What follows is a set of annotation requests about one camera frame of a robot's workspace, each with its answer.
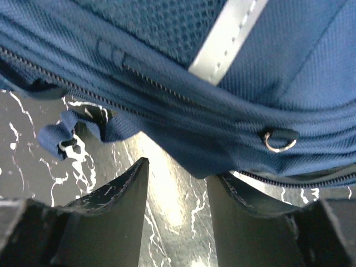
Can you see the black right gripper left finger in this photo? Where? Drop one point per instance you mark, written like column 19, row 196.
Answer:
column 103, row 228

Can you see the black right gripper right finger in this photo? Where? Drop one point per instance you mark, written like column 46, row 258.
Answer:
column 254, row 229

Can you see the navy blue student backpack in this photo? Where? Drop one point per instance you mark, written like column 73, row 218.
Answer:
column 264, row 88

